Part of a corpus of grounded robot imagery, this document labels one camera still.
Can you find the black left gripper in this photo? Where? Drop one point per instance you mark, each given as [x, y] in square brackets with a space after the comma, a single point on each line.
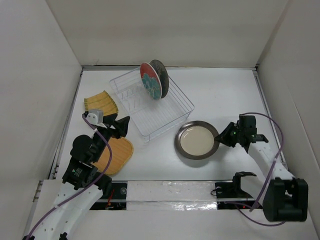
[120, 125]

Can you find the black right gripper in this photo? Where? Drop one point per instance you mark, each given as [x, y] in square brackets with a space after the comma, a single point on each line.
[223, 137]

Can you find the orange bamboo tray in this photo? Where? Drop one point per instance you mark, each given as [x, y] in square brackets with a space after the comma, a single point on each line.
[122, 151]

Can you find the green-rimmed bamboo tray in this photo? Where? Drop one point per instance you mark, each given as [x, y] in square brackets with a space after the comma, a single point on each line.
[101, 101]

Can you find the brown-rimmed cream plate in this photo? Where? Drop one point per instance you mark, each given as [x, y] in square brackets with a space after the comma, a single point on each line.
[196, 140]

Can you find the teal and red floral plate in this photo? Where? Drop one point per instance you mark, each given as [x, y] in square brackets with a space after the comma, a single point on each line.
[151, 81]

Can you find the grey reindeer plate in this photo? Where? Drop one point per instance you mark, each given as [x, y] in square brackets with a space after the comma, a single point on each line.
[162, 73]

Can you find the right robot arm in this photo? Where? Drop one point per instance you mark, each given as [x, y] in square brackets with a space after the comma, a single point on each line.
[282, 196]

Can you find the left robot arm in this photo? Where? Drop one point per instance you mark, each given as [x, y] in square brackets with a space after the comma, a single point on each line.
[84, 181]

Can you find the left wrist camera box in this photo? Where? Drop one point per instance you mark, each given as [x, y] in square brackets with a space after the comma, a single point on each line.
[94, 116]

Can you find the white wire dish rack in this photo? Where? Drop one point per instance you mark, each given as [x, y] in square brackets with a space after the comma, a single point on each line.
[151, 117]

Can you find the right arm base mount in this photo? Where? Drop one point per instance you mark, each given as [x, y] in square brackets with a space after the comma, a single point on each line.
[240, 192]

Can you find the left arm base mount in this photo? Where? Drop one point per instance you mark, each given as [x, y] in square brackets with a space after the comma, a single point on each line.
[116, 200]

